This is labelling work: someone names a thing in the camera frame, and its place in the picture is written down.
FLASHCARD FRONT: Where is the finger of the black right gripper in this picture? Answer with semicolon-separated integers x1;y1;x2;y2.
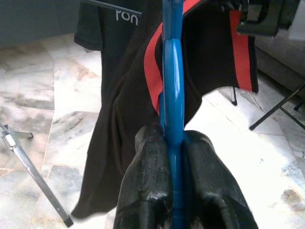
237;0;297;38

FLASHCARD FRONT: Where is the black shirt with red stripe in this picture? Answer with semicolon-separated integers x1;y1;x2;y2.
71;0;260;219

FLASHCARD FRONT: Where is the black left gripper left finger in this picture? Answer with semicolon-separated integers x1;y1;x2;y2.
113;123;174;229

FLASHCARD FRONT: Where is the silver metal clothes rack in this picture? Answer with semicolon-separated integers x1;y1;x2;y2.
0;123;74;227

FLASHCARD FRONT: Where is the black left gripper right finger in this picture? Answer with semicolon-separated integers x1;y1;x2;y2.
182;130;258;229

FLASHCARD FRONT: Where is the marble pattern folding table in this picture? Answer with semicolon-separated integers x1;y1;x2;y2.
230;82;305;131

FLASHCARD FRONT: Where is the blue plastic clothes hanger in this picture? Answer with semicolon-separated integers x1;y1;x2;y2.
158;0;189;229

